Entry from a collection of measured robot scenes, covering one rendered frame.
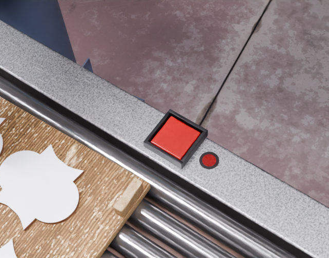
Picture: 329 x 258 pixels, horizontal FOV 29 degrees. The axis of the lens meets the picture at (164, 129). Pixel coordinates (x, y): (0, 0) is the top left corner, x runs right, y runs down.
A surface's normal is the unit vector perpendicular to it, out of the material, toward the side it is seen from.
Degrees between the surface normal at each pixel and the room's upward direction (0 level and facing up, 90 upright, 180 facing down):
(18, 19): 90
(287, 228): 0
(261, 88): 0
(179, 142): 0
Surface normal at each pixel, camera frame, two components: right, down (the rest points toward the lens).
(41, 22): 0.64, 0.64
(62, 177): -0.06, -0.51
